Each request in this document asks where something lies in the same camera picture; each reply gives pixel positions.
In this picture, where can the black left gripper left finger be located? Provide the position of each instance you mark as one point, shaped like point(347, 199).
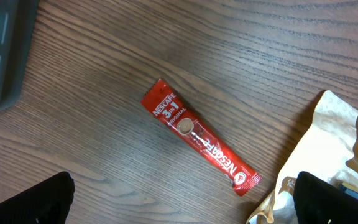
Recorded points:
point(48, 202)

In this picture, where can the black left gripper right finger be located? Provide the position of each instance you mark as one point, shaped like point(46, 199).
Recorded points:
point(316, 201)

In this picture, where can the clear brown snack bag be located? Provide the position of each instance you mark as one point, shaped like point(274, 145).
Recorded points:
point(328, 150)

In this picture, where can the red snack bar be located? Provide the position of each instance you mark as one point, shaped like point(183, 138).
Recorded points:
point(165, 105)

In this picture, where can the grey plastic mesh basket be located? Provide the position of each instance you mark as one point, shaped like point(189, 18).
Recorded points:
point(17, 19)

